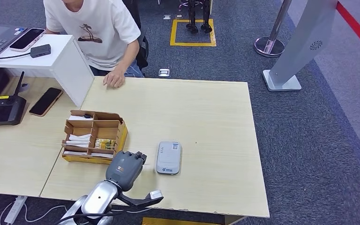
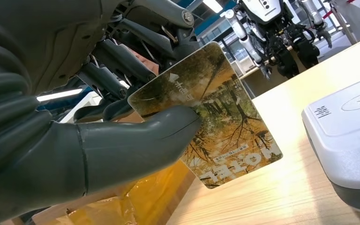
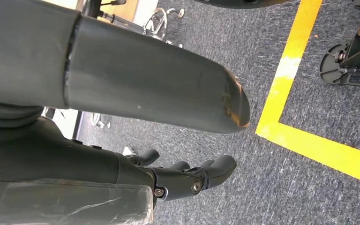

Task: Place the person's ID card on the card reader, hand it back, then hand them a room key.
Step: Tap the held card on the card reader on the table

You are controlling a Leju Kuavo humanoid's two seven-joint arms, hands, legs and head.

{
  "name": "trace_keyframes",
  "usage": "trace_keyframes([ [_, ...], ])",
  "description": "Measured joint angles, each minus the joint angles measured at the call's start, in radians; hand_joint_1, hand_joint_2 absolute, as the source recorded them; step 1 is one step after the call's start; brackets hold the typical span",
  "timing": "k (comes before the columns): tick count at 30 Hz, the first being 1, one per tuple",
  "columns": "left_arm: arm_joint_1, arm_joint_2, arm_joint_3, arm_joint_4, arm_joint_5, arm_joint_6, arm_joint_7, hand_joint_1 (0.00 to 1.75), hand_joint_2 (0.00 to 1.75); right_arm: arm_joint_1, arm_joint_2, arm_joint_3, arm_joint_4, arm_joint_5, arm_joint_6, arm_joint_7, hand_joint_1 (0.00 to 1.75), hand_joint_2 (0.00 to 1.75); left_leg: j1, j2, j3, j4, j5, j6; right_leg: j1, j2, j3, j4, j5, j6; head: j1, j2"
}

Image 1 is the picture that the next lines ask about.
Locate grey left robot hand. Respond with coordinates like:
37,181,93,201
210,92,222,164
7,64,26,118
105,150,148,192

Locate person's left hand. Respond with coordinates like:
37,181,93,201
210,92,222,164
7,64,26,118
103,68,126,89

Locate yellow green key card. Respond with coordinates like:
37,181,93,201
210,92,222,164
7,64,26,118
94,138,116,150

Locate person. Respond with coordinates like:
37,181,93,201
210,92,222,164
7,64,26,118
43,0,150,89

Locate grey card reader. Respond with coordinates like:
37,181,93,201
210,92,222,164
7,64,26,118
155,141,182,175

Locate cardboard organizer box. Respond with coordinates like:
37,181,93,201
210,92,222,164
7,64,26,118
61,109,129,166

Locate white counter shelf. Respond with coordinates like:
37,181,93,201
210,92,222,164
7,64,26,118
0,34,95,108

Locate black office chair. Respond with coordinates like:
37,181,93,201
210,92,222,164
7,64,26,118
122,0,150,70

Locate smartphone with orange case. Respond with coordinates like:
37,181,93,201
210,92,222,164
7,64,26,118
29,87,64,117

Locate yellow floor tape square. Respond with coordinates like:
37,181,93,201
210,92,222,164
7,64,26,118
170,18,217,47

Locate black adapter hub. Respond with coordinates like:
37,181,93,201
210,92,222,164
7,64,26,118
30,44,52,59

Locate light wooden table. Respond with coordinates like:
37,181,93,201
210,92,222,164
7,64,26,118
0,76,84,198
40,76,270,218

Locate smartphone with pink case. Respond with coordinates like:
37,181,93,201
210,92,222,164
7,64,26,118
9,28,46,53

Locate black humanoid robot leg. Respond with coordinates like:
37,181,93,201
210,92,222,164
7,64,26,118
201,0,213,34
186,0,199,35

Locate white power strip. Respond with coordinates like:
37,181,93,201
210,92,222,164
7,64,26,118
4,195,29,225

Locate black remote controller with antenna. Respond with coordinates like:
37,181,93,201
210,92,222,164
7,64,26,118
0,71,28,128

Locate grey kiosk stand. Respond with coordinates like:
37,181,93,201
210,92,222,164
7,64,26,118
262,0,339,92

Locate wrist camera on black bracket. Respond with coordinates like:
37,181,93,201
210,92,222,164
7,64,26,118
117,190,165,209

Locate white cable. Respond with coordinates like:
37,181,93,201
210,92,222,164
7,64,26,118
23,203,153,224

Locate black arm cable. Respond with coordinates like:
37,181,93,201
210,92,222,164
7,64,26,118
54,209,128,225

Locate black hub cable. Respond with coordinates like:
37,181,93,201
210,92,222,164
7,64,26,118
0,52,31,60

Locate chrome stanchion post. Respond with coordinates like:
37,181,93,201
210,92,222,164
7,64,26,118
254,0,293,58

